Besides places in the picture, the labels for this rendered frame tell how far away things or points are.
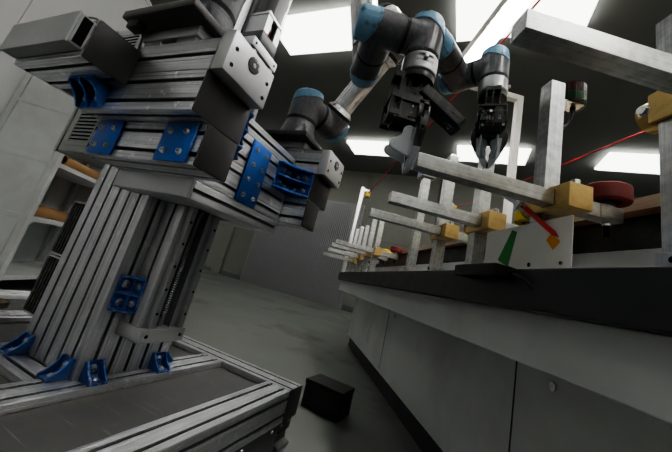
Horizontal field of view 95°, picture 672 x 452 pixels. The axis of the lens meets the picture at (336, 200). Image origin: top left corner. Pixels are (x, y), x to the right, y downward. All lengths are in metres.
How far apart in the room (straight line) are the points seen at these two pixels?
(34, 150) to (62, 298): 1.88
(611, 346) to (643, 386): 0.06
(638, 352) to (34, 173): 2.89
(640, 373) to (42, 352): 1.19
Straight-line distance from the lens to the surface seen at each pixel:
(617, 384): 0.64
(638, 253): 0.91
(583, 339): 0.68
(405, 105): 0.64
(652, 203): 0.88
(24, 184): 2.82
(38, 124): 2.93
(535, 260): 0.74
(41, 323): 1.15
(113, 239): 1.00
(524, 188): 0.71
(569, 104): 0.94
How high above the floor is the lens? 0.58
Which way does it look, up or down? 15 degrees up
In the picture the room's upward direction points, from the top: 14 degrees clockwise
